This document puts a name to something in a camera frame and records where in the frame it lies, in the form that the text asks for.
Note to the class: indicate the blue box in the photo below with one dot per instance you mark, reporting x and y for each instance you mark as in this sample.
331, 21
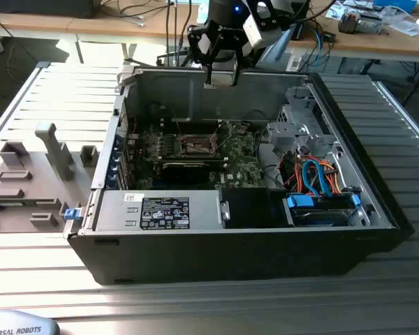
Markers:
398, 5

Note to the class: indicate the wooden desk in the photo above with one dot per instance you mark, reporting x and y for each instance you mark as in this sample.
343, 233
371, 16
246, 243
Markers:
90, 26
370, 43

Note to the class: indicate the hard disk in blue carrier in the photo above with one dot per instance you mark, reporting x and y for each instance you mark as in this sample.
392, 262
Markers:
300, 201

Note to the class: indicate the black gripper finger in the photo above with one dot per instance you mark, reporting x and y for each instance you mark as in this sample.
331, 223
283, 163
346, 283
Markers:
209, 75
236, 75

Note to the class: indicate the grey power supply unit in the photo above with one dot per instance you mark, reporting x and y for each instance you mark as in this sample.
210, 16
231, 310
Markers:
118, 209

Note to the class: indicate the round coin cell battery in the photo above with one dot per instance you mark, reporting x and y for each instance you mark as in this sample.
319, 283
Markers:
243, 128

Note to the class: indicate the black computer tower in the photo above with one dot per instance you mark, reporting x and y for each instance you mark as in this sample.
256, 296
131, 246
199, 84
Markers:
38, 8

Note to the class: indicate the black plastic shroud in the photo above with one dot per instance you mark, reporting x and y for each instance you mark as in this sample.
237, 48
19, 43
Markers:
248, 209

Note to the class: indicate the dark CPU cooler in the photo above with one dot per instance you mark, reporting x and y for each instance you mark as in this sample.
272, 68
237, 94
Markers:
347, 24

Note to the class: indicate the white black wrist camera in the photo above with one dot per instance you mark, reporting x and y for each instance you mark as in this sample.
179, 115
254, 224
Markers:
256, 33

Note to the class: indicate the grey parts rack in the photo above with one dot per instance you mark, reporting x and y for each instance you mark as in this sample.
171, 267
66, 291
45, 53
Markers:
38, 199

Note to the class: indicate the CPU socket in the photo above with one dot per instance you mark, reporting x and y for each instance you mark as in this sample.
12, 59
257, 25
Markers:
195, 140

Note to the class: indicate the silver metal drive cage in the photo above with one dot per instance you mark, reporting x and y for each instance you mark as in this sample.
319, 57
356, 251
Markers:
293, 134

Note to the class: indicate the white leaflet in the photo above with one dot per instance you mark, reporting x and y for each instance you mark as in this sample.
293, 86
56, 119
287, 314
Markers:
335, 12

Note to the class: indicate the grey drive unit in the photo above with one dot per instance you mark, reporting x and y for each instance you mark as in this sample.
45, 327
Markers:
370, 24

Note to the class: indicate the RAM slot with white clip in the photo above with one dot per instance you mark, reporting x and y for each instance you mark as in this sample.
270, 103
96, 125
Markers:
193, 121
216, 161
193, 128

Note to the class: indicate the silver topped CPU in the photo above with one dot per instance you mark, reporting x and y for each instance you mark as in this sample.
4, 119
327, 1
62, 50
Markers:
222, 79

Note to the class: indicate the clear plastic bag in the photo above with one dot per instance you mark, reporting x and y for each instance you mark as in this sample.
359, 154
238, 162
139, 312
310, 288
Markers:
408, 28

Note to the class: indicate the green motherboard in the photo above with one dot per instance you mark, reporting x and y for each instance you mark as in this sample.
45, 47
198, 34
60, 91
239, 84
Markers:
242, 155

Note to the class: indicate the black PC case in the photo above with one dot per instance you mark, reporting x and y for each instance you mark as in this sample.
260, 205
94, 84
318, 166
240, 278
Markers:
213, 258

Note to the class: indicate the blue plastic case latch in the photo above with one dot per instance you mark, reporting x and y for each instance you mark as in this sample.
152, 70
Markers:
72, 214

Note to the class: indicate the black graphics card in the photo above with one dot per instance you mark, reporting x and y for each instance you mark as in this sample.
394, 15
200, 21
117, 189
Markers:
185, 172

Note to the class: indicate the small silver hex key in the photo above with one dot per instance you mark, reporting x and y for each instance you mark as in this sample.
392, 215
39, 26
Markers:
136, 22

